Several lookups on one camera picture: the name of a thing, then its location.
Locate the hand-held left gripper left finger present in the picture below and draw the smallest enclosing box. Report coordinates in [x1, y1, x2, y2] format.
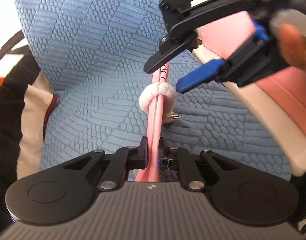
[63, 136, 149, 191]

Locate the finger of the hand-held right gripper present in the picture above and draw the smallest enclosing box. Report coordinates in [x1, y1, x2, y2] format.
[144, 0, 259, 74]
[176, 20, 293, 94]

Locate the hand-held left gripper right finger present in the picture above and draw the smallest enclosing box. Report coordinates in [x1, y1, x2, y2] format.
[158, 137, 243, 191]

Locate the pink printed cloth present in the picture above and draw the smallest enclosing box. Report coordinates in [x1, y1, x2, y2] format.
[134, 62, 172, 182]

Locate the white fluffy pom-pom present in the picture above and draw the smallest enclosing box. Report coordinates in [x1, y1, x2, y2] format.
[139, 82, 175, 126]

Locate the person's right hand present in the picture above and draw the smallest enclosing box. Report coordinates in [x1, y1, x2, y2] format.
[278, 23, 306, 72]

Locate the blue textured bedspread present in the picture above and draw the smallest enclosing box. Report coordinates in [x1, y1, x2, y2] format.
[10, 0, 293, 183]

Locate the striped beige black orange blanket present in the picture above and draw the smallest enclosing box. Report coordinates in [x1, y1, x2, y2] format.
[0, 29, 59, 230]

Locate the small gold chain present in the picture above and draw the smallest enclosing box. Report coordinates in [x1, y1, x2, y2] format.
[165, 114, 183, 124]

